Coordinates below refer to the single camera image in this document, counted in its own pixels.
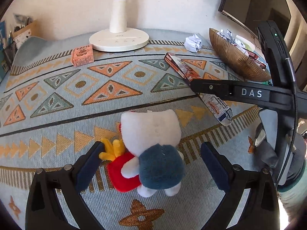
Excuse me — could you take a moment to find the printed long carton box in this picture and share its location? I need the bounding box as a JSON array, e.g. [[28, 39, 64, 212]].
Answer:
[[164, 53, 233, 126]]

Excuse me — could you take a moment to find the hello kitty plush toy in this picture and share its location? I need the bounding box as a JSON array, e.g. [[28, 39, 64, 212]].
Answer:
[[99, 110, 185, 198]]

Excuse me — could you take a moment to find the brown ribbed glass bowl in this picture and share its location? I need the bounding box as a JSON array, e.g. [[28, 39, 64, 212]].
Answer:
[[209, 28, 271, 82]]

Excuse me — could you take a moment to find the black monitor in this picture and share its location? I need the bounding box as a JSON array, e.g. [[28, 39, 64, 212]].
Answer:
[[219, 0, 291, 36]]

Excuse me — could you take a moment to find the crumpled paper by bowl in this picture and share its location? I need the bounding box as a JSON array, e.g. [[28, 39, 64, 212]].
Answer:
[[184, 34, 202, 53]]

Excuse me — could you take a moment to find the patterned blue woven mat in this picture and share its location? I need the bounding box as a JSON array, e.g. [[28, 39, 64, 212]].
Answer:
[[1, 30, 260, 229]]

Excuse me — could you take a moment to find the standing books stack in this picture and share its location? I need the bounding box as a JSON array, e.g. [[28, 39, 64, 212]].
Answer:
[[0, 21, 9, 82]]

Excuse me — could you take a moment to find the small orange box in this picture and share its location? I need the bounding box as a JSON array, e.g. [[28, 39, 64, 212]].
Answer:
[[71, 45, 94, 67]]

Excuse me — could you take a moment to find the black mesh pen holder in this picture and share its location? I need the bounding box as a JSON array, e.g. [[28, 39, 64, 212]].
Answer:
[[4, 42, 18, 69]]

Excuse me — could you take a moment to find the white desk lamp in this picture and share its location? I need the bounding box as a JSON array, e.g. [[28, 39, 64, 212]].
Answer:
[[89, 0, 149, 53]]

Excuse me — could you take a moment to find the brown cardboard organizer box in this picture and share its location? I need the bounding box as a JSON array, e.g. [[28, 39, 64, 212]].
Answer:
[[13, 20, 40, 49]]

